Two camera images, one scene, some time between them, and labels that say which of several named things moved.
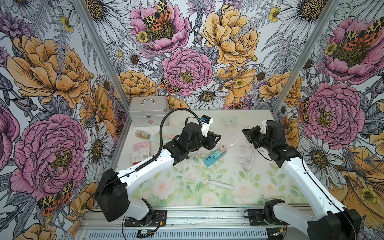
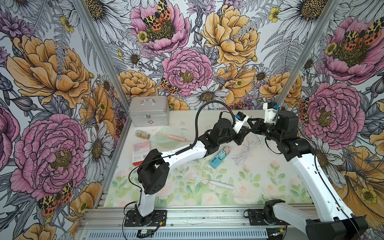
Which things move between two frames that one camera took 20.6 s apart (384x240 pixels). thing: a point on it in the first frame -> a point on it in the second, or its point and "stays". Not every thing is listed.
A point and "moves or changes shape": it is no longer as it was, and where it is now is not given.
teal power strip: (210, 159) moves or changes shape
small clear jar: (142, 134) stays
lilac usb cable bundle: (248, 161) -> (256, 143)
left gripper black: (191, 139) -> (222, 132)
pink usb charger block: (222, 149) moves or changes shape
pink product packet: (140, 151) stays
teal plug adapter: (216, 154) moves or changes shape
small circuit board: (145, 233) stays
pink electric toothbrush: (168, 136) stays
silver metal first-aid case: (149, 110) stays
